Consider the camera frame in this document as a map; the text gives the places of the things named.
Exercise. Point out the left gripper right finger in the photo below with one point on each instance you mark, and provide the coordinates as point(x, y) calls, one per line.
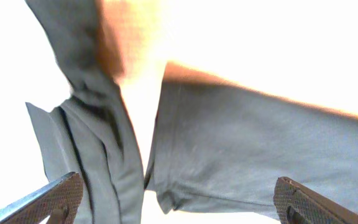
point(297, 204)

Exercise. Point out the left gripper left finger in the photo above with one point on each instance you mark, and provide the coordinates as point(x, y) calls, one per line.
point(56, 202)

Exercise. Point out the black t-shirt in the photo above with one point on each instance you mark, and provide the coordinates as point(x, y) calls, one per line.
point(215, 148)

